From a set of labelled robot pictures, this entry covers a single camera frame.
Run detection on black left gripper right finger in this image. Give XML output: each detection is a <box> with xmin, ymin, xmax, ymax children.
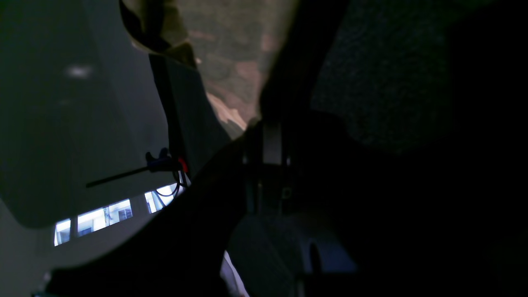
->
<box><xmin>280</xmin><ymin>111</ymin><xmax>528</xmax><ymax>297</ymax></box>

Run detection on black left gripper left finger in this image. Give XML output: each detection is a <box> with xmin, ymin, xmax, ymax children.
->
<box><xmin>45</xmin><ymin>124</ymin><xmax>263</xmax><ymax>297</ymax></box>

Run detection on camouflage t-shirt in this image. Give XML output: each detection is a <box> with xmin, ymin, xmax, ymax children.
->
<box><xmin>119</xmin><ymin>0</ymin><xmax>299</xmax><ymax>139</ymax></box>

